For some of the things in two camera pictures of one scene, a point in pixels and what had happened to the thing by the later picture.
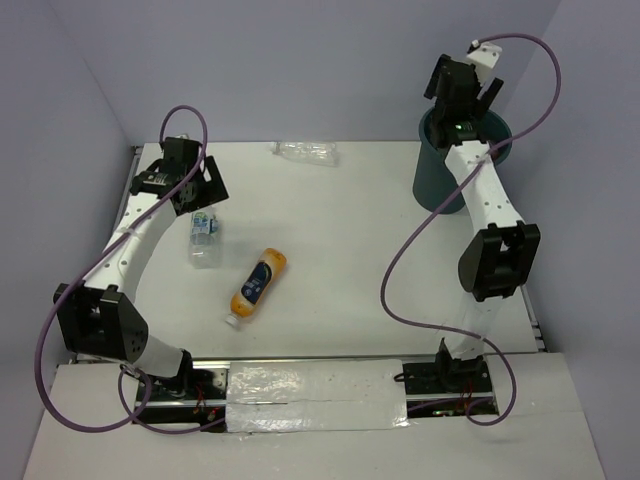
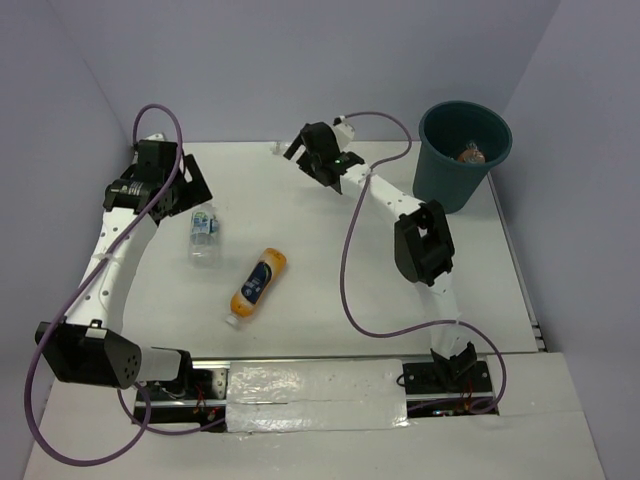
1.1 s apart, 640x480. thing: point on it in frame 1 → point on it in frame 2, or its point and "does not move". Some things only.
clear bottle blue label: x=203 y=244 does not move
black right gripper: x=484 y=99 → x=303 y=162
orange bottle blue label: x=249 y=298 does not move
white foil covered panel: x=307 y=395 does not move
